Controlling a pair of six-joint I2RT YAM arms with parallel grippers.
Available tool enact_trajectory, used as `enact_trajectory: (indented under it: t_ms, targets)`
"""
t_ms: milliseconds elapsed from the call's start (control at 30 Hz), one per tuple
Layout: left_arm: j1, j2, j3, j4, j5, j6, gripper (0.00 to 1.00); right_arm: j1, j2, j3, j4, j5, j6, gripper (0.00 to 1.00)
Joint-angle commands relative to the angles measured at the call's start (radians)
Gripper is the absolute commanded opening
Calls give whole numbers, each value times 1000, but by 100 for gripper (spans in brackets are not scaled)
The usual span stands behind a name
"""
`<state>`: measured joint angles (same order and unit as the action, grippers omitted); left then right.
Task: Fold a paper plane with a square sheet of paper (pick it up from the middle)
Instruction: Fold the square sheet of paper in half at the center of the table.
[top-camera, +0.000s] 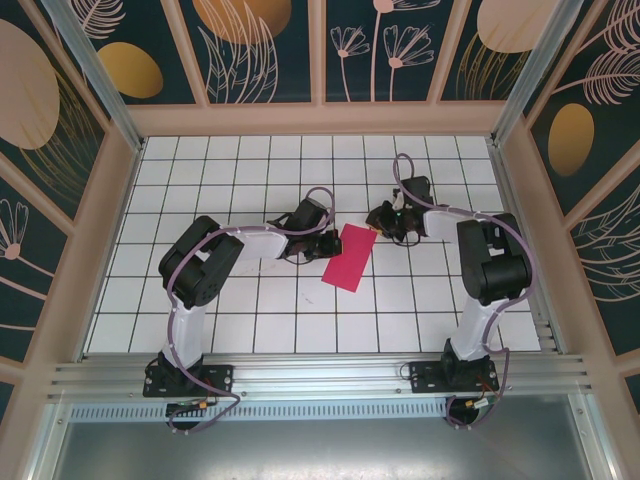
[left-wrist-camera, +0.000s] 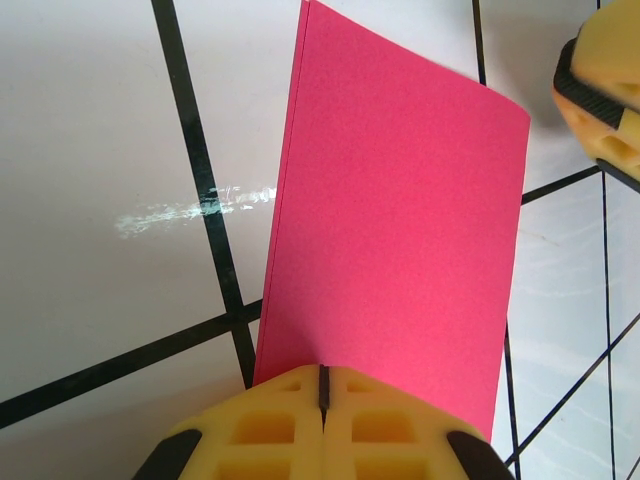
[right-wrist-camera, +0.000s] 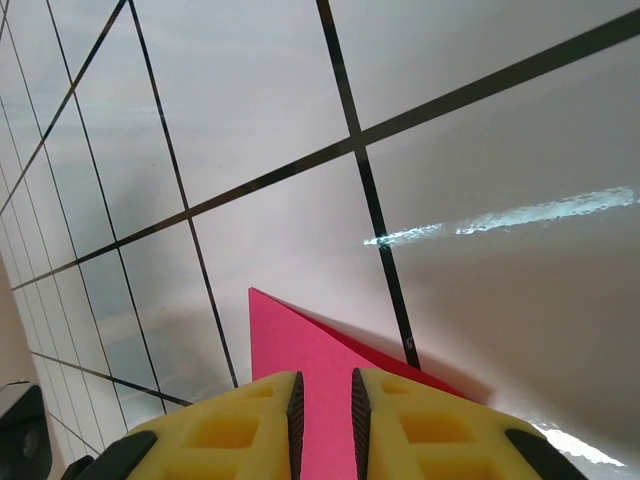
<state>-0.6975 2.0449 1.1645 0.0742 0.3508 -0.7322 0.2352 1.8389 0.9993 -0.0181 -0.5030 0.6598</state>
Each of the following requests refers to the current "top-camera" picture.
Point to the pink paper sheet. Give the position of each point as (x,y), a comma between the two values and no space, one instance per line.
(349,260)

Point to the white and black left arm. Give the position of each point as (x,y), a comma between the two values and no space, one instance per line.
(187,330)

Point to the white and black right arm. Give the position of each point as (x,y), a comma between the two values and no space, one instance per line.
(475,325)

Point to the grey metal sheet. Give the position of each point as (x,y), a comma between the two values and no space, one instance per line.
(320,450)

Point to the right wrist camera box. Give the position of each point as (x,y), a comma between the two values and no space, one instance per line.
(398,200)

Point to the long aluminium mounting rail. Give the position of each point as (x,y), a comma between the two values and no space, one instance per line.
(320,375)

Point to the wall panel with pink flowers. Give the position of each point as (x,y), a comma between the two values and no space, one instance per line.
(360,75)

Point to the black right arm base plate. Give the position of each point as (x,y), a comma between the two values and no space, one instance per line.
(422,377)

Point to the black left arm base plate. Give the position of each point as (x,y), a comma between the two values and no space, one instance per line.
(220,380)

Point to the wall panel feather and gold oval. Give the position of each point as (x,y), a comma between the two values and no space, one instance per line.
(570,140)

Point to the aluminium table side rail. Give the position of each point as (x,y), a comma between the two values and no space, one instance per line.
(549,342)

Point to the aluminium corner post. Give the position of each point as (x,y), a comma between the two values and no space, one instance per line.
(531,75)
(107,85)

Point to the wall panel gold circle feathers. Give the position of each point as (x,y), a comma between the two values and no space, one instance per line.
(240,25)

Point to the wall panel pink circle gold lines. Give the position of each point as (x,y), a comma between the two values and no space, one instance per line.
(500,25)

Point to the wall panel with gold oval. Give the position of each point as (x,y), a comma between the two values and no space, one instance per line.
(130,70)

